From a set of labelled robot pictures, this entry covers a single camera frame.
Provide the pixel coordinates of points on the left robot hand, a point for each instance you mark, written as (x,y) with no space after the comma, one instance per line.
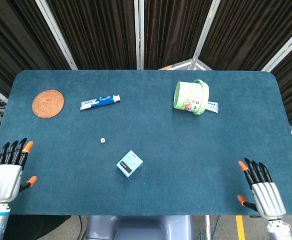
(3,178)

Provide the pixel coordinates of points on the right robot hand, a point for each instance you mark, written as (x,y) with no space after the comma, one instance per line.
(268,195)

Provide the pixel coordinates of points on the small white die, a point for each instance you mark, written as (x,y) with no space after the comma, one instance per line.
(102,140)

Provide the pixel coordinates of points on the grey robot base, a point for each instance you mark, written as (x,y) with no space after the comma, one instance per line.
(138,227)

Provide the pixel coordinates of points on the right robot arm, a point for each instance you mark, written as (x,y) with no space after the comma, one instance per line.
(279,230)

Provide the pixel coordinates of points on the round woven orange coaster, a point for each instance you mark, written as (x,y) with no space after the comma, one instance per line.
(48,103)

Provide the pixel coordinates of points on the white blue toothpaste box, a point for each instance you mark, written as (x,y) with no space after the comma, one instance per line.
(213,106)

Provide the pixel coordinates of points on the blue white toothpaste tube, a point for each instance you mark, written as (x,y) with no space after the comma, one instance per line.
(99,102)

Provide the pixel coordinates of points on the green plastic cup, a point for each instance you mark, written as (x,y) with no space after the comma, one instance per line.
(189,98)

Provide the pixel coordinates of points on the light blue small box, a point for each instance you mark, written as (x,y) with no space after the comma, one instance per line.
(129,164)

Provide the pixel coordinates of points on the folding screen with dark curtains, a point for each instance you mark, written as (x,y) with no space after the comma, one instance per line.
(145,32)

